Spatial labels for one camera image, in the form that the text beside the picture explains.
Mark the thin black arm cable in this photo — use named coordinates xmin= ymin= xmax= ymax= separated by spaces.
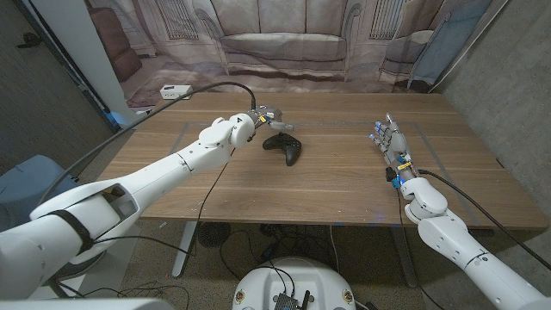
xmin=395 ymin=189 xmax=445 ymax=310
xmin=92 ymin=147 xmax=237 ymax=257

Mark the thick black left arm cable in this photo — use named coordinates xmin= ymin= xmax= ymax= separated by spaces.
xmin=37 ymin=80 xmax=258 ymax=207

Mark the round black floor fan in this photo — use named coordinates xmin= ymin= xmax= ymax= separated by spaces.
xmin=197 ymin=221 xmax=232 ymax=249

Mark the white wall panel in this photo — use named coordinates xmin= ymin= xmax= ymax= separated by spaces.
xmin=29 ymin=0 xmax=147 ymax=130

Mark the grey table leg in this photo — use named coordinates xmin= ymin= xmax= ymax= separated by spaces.
xmin=389 ymin=226 xmax=418 ymax=288

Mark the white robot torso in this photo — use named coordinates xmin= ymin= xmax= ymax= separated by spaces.
xmin=231 ymin=257 xmax=357 ymax=310

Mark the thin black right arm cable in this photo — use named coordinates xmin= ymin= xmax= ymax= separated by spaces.
xmin=395 ymin=189 xmax=445 ymax=310

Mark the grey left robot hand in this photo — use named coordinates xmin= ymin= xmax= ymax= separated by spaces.
xmin=249 ymin=106 xmax=299 ymax=133

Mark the white backdrop stand pole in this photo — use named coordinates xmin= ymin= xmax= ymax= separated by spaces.
xmin=427 ymin=0 xmax=511 ymax=94

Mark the blue grey chair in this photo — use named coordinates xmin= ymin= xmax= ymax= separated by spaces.
xmin=0 ymin=154 xmax=81 ymax=225

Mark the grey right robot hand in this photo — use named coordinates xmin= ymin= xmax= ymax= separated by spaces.
xmin=368 ymin=112 xmax=419 ymax=178

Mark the white robot shoulder cover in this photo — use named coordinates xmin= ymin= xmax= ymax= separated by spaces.
xmin=0 ymin=298 xmax=176 ymax=310

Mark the white table leg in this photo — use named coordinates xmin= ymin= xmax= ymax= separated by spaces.
xmin=170 ymin=220 xmax=199 ymax=279

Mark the white power outlet box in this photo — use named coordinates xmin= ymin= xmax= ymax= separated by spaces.
xmin=159 ymin=84 xmax=195 ymax=101

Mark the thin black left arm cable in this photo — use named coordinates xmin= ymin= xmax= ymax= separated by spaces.
xmin=92 ymin=147 xmax=237 ymax=257

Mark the printed sofa room backdrop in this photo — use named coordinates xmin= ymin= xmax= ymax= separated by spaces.
xmin=84 ymin=0 xmax=496 ymax=109

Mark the black floor cable tangle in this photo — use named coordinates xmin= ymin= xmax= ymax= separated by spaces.
xmin=218 ymin=223 xmax=341 ymax=281

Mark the black game controller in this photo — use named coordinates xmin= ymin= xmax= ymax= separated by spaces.
xmin=262 ymin=132 xmax=303 ymax=167

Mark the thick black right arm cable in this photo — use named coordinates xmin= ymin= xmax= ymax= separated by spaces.
xmin=417 ymin=169 xmax=551 ymax=272

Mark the black computer board with antenna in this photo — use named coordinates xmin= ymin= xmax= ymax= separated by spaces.
xmin=272 ymin=290 xmax=311 ymax=310

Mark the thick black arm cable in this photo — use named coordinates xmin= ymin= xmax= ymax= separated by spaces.
xmin=37 ymin=80 xmax=258 ymax=207
xmin=417 ymin=169 xmax=551 ymax=272

